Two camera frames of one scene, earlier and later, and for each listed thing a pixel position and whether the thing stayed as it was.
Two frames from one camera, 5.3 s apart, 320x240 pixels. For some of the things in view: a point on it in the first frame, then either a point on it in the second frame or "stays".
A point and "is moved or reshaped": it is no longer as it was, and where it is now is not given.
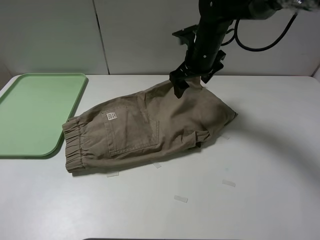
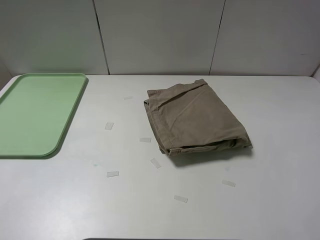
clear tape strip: [185, 199] stays
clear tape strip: [229, 183] stays
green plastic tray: [36, 111] stays
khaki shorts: [151, 124] is moved or reshaped
